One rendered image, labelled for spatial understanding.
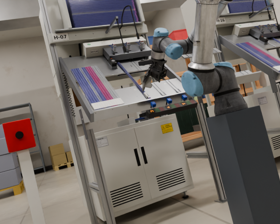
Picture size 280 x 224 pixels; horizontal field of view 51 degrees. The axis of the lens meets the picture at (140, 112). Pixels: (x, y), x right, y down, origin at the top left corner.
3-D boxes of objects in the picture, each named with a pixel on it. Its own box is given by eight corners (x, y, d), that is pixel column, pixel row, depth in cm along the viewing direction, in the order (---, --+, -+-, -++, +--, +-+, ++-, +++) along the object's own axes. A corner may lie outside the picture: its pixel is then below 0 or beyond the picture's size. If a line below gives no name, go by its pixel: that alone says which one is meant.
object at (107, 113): (191, 99, 190) (193, 90, 186) (94, 122, 164) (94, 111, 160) (190, 98, 191) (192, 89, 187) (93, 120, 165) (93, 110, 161)
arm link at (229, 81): (244, 86, 134) (237, 58, 135) (223, 91, 128) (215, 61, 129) (226, 92, 145) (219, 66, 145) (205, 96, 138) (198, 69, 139)
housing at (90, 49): (144, 56, 238) (146, 40, 230) (86, 65, 219) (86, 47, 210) (140, 52, 244) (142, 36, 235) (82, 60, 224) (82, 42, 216)
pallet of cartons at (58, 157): (79, 161, 908) (74, 140, 912) (82, 163, 798) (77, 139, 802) (53, 169, 885) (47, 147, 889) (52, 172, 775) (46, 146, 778)
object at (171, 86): (190, 95, 190) (192, 91, 188) (93, 117, 164) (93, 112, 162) (175, 81, 203) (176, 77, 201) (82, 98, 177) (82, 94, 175)
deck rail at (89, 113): (94, 122, 164) (94, 113, 161) (90, 122, 164) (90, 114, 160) (62, 64, 214) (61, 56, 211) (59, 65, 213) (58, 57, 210)
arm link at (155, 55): (148, 49, 154) (158, 45, 159) (147, 57, 157) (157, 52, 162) (159, 54, 150) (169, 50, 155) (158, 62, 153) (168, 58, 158)
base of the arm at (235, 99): (255, 106, 131) (249, 84, 132) (226, 113, 127) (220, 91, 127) (235, 110, 145) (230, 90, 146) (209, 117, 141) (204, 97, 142)
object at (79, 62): (162, 71, 217) (163, 66, 214) (74, 87, 191) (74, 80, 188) (142, 53, 240) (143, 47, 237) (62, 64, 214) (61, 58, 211)
